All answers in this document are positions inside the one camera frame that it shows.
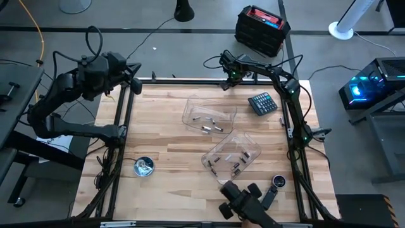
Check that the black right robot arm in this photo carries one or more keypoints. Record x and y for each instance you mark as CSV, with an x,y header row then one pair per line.
x,y
295,111

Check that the dark grey desk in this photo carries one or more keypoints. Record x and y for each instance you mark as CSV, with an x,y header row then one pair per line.
x,y
16,95

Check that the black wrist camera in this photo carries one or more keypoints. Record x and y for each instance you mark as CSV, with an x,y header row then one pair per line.
x,y
227,58
117,59

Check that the black aluminium rig frame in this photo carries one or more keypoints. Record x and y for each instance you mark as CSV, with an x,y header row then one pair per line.
x,y
190,82

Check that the black computer with coloured lights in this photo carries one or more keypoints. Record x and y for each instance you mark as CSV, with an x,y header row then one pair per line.
x,y
370,82

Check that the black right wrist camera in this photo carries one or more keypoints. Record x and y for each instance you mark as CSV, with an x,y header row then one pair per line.
x,y
227,58

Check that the black clamp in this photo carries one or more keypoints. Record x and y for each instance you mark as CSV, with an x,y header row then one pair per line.
x,y
8,90

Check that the grey round stand base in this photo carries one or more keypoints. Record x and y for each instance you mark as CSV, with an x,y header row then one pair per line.
x,y
75,4

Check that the small round silver-rimmed device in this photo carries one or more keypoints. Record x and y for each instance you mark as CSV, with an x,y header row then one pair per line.
x,y
278,181

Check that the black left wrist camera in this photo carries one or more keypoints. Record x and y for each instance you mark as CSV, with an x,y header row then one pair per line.
x,y
117,59

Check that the round silver tin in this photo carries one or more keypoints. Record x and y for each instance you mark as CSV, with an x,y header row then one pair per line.
x,y
144,166

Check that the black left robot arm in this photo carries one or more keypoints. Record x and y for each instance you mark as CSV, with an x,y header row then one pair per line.
x,y
79,130

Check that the black ramp with yellow stripes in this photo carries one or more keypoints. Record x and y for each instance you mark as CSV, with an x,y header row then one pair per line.
x,y
364,210

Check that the clear plastic bin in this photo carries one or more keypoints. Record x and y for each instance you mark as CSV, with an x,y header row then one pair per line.
x,y
190,111
253,149

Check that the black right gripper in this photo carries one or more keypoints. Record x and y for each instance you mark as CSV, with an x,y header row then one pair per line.
x,y
238,71

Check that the white tower fan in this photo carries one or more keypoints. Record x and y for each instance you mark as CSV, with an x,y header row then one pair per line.
x,y
348,19

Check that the small black rectangular device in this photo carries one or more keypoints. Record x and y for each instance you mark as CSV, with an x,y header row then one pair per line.
x,y
269,198

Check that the black stand base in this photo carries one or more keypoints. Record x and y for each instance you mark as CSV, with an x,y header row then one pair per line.
x,y
184,12

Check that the grey side table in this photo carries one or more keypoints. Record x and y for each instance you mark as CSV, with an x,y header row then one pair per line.
x,y
386,142

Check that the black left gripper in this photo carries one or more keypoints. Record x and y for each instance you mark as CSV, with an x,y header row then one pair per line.
x,y
118,76

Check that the black bulky handheld device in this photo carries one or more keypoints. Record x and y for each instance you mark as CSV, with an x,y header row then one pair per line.
x,y
243,202

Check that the black calculator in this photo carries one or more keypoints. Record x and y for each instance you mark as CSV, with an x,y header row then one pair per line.
x,y
262,104

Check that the black and red toolbox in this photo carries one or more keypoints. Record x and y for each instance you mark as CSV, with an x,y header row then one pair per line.
x,y
262,30

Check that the white paper sheet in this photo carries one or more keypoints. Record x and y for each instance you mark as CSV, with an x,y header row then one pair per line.
x,y
58,142

